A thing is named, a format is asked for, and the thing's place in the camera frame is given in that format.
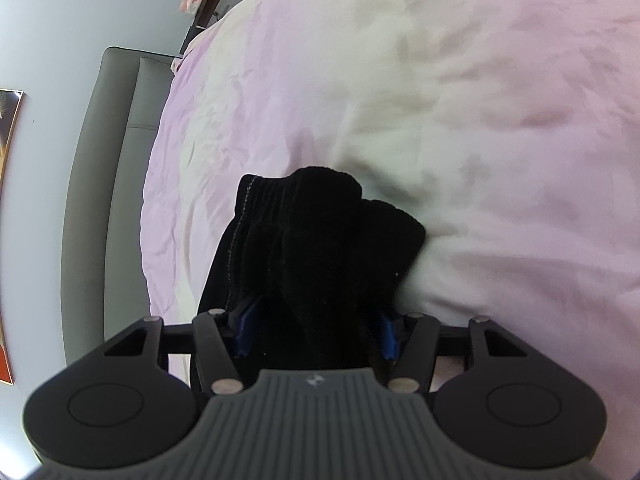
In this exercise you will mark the grey padded headboard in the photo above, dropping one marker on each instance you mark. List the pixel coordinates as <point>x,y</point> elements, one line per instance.
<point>105,185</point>

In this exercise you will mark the pink floral bedsheet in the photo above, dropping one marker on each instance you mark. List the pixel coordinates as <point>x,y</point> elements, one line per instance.
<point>400,85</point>

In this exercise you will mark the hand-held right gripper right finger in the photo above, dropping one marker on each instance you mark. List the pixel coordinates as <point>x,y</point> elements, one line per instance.
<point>387,336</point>

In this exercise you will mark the black pants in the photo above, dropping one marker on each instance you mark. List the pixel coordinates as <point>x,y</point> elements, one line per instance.
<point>310,260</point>

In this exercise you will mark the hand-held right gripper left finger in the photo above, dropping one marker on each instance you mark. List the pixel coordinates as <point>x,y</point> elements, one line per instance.
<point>244,331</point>

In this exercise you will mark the framed wall picture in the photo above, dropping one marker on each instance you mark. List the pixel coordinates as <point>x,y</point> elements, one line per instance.
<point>6,160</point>

